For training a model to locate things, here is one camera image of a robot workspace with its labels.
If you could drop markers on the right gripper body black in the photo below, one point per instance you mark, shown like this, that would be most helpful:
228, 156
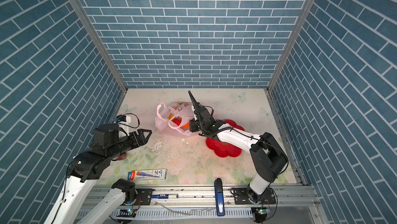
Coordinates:
196, 127

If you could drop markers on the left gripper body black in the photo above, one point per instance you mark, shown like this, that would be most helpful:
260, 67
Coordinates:
135, 142

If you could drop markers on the pink plastic fruit bag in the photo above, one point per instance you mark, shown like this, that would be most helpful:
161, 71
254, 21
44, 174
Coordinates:
165, 114

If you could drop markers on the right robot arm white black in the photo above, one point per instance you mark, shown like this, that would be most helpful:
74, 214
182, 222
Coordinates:
268, 157

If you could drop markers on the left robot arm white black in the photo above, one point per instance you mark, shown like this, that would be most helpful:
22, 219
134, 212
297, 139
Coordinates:
110, 141

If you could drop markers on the plaid brown cylinder case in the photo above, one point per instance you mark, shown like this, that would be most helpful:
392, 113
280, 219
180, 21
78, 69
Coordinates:
121, 157

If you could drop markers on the red apple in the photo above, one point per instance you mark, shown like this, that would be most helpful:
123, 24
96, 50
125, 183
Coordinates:
177, 121

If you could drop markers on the red flower-shaped plate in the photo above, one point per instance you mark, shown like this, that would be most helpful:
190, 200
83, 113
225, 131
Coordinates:
223, 149

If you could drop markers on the toothpaste box white blue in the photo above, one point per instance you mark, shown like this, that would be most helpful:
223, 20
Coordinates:
156, 174

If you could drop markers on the blue black stapler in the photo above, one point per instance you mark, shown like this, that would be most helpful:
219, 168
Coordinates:
218, 185

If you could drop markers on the green circuit board left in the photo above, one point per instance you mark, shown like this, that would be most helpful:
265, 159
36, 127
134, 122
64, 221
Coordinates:
127, 213

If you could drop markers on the green circuit board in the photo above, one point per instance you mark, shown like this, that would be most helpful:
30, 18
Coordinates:
260, 211
127, 213

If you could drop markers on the green circuit board right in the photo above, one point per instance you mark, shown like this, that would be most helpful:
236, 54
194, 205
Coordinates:
260, 211

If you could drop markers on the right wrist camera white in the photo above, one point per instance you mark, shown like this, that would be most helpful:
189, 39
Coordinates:
194, 112

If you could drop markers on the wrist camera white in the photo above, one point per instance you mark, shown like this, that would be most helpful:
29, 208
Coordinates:
123, 122
194, 112

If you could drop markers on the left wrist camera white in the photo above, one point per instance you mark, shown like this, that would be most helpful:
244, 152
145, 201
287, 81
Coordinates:
123, 122

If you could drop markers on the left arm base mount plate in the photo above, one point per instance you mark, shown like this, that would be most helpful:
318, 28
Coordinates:
144, 196

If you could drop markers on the aluminium front rail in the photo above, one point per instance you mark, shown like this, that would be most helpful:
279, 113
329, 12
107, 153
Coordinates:
204, 196

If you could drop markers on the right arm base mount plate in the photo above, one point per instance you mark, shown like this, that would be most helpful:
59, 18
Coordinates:
244, 196

